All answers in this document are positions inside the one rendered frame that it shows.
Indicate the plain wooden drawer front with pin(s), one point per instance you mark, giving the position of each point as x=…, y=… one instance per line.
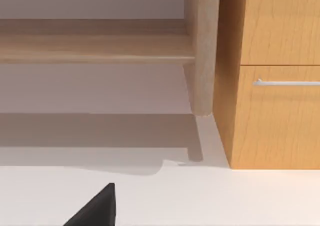
x=280, y=23

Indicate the wooden cupboard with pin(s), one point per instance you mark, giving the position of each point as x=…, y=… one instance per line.
x=226, y=98

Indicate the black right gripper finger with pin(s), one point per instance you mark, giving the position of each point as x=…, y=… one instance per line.
x=102, y=208

